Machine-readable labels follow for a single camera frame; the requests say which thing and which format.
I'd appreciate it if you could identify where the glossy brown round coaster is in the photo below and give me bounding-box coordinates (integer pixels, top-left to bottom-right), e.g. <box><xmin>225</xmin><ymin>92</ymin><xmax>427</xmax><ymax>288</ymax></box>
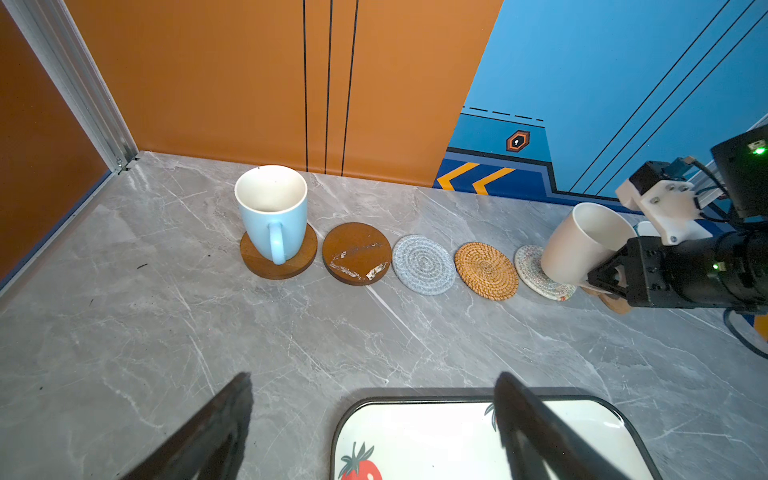
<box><xmin>322</xmin><ymin>222</ymin><xmax>392</xmax><ymax>286</ymax></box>

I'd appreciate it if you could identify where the light blue mug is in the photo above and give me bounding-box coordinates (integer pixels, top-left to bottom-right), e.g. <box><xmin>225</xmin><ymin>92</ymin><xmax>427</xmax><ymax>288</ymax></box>
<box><xmin>234</xmin><ymin>165</ymin><xmax>308</xmax><ymax>265</ymax></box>

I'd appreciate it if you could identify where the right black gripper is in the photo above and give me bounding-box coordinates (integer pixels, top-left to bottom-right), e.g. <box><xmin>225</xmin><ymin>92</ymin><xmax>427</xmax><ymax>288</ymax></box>
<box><xmin>587</xmin><ymin>232</ymin><xmax>750</xmax><ymax>309</ymax></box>

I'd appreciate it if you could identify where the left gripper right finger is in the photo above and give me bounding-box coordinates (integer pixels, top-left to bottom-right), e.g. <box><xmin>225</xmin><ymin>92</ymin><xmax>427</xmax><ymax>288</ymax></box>
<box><xmin>493</xmin><ymin>372</ymin><xmax>626</xmax><ymax>479</ymax></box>

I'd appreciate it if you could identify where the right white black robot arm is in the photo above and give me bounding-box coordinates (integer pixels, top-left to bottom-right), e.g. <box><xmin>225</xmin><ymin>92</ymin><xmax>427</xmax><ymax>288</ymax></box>
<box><xmin>587</xmin><ymin>126</ymin><xmax>767</xmax><ymax>314</ymax></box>

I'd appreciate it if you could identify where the tan rattan round coaster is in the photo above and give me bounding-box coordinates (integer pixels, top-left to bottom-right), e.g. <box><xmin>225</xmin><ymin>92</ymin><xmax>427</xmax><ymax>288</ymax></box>
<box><xmin>454</xmin><ymin>242</ymin><xmax>519</xmax><ymax>301</ymax></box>

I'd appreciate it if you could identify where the white strawberry tray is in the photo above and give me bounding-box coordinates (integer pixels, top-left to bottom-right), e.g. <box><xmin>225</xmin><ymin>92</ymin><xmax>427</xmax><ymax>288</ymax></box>
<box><xmin>329</xmin><ymin>388</ymin><xmax>660</xmax><ymax>479</ymax></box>

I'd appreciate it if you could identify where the grey woven round coaster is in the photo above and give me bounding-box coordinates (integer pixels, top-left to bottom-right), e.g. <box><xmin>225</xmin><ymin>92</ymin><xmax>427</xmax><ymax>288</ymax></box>
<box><xmin>392</xmin><ymin>235</ymin><xmax>456</xmax><ymax>296</ymax></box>

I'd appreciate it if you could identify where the matte brown round coaster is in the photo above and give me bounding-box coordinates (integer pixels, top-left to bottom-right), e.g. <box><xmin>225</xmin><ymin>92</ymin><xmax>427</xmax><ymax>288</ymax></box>
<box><xmin>240</xmin><ymin>225</ymin><xmax>318</xmax><ymax>280</ymax></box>

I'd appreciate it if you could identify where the white mug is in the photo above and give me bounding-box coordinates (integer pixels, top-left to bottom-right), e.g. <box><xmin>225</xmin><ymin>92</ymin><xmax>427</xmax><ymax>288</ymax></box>
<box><xmin>541</xmin><ymin>203</ymin><xmax>636</xmax><ymax>289</ymax></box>

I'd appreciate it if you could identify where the brown paw print coaster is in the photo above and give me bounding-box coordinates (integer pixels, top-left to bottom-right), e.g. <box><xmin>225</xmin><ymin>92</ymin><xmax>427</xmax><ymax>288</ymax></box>
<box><xmin>582</xmin><ymin>287</ymin><xmax>632</xmax><ymax>315</ymax></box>

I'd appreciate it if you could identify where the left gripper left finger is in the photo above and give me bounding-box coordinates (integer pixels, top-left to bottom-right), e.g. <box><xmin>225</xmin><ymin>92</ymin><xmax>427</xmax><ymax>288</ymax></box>
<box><xmin>124</xmin><ymin>372</ymin><xmax>253</xmax><ymax>479</ymax></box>

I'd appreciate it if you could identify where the white woven round coaster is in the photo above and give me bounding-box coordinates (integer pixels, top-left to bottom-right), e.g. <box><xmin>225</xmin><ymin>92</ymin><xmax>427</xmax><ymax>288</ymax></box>
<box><xmin>513</xmin><ymin>245</ymin><xmax>577</xmax><ymax>302</ymax></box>

